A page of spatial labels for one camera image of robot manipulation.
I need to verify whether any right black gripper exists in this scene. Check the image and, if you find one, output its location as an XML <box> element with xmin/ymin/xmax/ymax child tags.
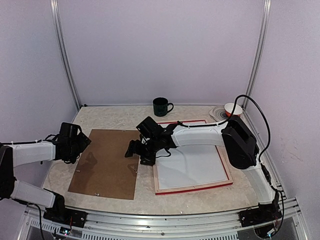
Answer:
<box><xmin>125</xmin><ymin>136</ymin><xmax>160</xmax><ymax>165</ymax></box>

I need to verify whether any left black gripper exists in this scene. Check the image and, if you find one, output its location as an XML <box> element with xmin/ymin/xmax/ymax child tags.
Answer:
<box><xmin>65</xmin><ymin>131</ymin><xmax>91</xmax><ymax>164</ymax></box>

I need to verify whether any brown cardboard backing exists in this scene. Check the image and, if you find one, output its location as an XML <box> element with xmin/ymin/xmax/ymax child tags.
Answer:
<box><xmin>68</xmin><ymin>129</ymin><xmax>140</xmax><ymax>200</ymax></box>

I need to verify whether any red wooden picture frame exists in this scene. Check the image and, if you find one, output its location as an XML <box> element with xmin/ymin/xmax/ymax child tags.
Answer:
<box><xmin>152</xmin><ymin>119</ymin><xmax>235</xmax><ymax>196</ymax></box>

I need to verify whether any cat and books photo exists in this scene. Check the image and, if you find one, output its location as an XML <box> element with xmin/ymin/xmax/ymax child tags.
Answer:
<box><xmin>156</xmin><ymin>144</ymin><xmax>230</xmax><ymax>190</ymax></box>

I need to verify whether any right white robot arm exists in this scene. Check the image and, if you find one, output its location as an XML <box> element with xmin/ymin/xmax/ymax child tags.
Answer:
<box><xmin>124</xmin><ymin>115</ymin><xmax>283</xmax><ymax>222</ymax></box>

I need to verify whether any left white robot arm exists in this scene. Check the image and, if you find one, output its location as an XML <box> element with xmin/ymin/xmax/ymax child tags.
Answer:
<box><xmin>0</xmin><ymin>122</ymin><xmax>92</xmax><ymax>223</ymax></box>

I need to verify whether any dark green mug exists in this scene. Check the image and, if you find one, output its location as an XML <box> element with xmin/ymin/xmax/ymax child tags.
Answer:
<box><xmin>152</xmin><ymin>97</ymin><xmax>174</xmax><ymax>117</ymax></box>

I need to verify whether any white patterned plate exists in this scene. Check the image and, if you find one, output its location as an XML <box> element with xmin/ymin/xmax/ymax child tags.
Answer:
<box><xmin>209</xmin><ymin>103</ymin><xmax>243</xmax><ymax>122</ymax></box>

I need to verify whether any orange and white bowl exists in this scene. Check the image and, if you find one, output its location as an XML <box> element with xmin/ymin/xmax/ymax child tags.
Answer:
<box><xmin>224</xmin><ymin>103</ymin><xmax>243</xmax><ymax>117</ymax></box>

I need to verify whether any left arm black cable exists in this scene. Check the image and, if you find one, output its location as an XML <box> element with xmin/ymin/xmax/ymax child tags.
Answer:
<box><xmin>34</xmin><ymin>203</ymin><xmax>56</xmax><ymax>240</ymax></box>

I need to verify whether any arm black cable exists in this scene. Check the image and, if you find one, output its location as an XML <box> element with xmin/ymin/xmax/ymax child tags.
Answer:
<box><xmin>177</xmin><ymin>94</ymin><xmax>287</xmax><ymax>226</ymax></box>
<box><xmin>34</xmin><ymin>203</ymin><xmax>56</xmax><ymax>240</ymax></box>

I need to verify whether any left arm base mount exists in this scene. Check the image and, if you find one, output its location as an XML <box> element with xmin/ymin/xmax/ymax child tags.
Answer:
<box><xmin>43</xmin><ymin>208</ymin><xmax>88</xmax><ymax>228</ymax></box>

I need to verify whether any aluminium front rail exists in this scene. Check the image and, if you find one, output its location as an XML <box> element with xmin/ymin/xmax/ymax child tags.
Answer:
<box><xmin>14</xmin><ymin>198</ymin><xmax>310</xmax><ymax>240</ymax></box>

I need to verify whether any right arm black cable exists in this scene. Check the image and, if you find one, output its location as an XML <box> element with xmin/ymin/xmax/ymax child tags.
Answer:
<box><xmin>177</xmin><ymin>94</ymin><xmax>287</xmax><ymax>226</ymax></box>

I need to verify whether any left aluminium post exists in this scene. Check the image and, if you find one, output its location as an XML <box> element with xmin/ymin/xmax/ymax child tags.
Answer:
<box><xmin>49</xmin><ymin>0</ymin><xmax>82</xmax><ymax>111</ymax></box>

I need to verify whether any aluminium post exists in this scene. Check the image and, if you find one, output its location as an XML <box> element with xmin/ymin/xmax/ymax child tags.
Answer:
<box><xmin>245</xmin><ymin>0</ymin><xmax>272</xmax><ymax>97</ymax></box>
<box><xmin>49</xmin><ymin>0</ymin><xmax>82</xmax><ymax>111</ymax></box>

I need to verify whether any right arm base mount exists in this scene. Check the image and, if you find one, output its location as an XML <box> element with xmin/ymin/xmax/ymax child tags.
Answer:
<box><xmin>238</xmin><ymin>204</ymin><xmax>282</xmax><ymax>227</ymax></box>

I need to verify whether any right aluminium post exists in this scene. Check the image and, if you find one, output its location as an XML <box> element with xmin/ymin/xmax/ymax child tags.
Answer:
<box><xmin>245</xmin><ymin>0</ymin><xmax>272</xmax><ymax>97</ymax></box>

